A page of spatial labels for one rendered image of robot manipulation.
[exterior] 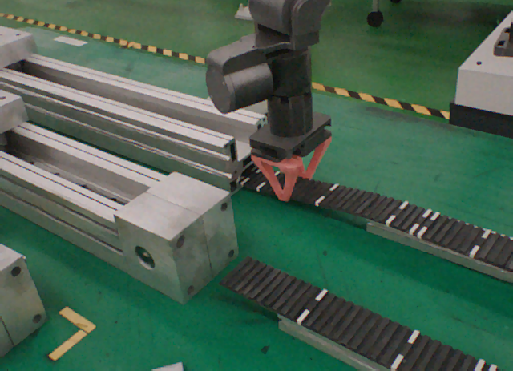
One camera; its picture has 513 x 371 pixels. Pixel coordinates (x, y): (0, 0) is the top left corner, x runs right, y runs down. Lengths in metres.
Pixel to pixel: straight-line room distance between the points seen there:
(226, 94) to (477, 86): 0.51
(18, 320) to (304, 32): 0.44
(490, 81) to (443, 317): 0.48
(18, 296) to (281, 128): 0.35
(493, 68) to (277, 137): 0.43
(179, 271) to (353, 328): 0.19
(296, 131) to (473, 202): 0.25
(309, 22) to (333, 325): 0.32
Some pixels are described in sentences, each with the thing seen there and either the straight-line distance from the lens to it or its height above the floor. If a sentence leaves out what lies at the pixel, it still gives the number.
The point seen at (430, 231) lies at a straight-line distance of 0.68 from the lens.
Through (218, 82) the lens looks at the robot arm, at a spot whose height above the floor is 0.98.
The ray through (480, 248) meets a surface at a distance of 0.67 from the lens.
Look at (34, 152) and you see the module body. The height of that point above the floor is 0.84.
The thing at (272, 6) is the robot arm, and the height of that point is 1.05.
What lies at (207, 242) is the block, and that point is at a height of 0.84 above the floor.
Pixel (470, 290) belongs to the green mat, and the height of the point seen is 0.78.
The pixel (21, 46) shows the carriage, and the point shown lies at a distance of 1.22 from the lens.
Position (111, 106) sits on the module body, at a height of 0.86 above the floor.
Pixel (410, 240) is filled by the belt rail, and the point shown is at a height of 0.79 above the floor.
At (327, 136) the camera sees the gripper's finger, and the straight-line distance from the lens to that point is 0.75.
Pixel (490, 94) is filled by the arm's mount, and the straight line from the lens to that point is 1.01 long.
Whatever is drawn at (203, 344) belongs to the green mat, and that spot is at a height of 0.78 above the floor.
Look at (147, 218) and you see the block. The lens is 0.63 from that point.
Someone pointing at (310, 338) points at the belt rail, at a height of 0.79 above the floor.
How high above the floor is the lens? 1.24
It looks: 34 degrees down
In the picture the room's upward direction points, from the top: 6 degrees counter-clockwise
